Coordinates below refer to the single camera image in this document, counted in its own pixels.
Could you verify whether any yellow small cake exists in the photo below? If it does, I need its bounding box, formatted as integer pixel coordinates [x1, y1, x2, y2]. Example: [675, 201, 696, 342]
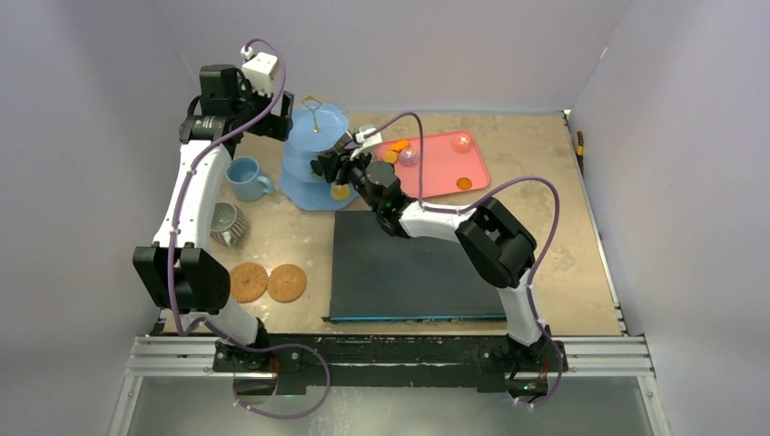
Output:
[330, 184, 351, 202]

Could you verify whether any blue three-tier cake stand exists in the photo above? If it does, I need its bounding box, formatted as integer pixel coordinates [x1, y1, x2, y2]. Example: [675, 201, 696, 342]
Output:
[279, 95, 357, 212]

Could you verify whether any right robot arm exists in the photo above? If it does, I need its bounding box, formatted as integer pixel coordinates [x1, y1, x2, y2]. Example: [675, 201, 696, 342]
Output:
[310, 145, 548, 370]

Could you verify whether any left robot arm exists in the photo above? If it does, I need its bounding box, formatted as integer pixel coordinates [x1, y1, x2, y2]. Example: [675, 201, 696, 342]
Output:
[133, 61, 293, 372]

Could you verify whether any orange round cookie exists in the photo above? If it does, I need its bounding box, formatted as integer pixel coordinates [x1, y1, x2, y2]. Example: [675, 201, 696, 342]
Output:
[381, 150, 399, 164]

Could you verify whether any blue ceramic mug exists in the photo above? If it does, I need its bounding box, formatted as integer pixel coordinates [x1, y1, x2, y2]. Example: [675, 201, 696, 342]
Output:
[225, 156, 276, 203]

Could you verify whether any orange flower cookie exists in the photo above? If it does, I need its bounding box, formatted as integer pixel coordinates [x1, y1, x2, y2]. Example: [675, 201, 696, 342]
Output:
[390, 139, 410, 154]

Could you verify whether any small purple cake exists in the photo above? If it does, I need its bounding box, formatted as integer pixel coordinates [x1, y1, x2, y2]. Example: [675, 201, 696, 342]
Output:
[398, 147, 420, 167]

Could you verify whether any pink serving tray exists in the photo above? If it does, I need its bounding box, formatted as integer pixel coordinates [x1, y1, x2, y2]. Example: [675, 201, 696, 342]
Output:
[375, 130, 490, 198]

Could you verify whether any grey ribbed cup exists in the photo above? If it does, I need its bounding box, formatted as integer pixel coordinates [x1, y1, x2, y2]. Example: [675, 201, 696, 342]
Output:
[209, 202, 248, 247]

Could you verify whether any orange disc sweet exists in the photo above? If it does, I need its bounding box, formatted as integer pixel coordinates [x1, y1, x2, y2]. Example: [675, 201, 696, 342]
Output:
[456, 177, 473, 191]

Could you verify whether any right round woven coaster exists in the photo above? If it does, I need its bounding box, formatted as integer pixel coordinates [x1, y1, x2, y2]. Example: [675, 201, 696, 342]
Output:
[267, 264, 307, 302]

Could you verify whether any round woven coaster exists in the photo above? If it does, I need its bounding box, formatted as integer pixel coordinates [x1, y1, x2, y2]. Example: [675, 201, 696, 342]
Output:
[267, 264, 307, 302]
[230, 262, 269, 303]

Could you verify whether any left round woven coaster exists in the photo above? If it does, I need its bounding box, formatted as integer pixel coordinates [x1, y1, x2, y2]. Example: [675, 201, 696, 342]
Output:
[230, 262, 269, 303]

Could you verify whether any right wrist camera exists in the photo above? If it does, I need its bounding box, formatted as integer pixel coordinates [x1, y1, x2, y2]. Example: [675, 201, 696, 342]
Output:
[350, 124, 382, 159]

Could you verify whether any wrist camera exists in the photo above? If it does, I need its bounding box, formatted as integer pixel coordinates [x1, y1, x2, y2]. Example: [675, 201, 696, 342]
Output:
[241, 48, 281, 97]
[350, 124, 382, 159]

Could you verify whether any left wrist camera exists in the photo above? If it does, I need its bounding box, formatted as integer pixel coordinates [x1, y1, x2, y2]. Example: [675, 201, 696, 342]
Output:
[241, 48, 281, 97]

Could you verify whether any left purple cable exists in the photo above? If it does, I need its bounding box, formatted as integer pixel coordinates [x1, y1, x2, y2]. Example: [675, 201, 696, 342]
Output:
[165, 38, 332, 422]

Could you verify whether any yellow handled screwdriver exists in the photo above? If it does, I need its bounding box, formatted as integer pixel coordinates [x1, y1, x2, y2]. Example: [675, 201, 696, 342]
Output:
[576, 130, 585, 158]

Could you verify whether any aluminium frame rail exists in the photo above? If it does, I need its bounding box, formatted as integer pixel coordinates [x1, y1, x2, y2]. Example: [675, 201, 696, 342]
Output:
[109, 334, 671, 435]

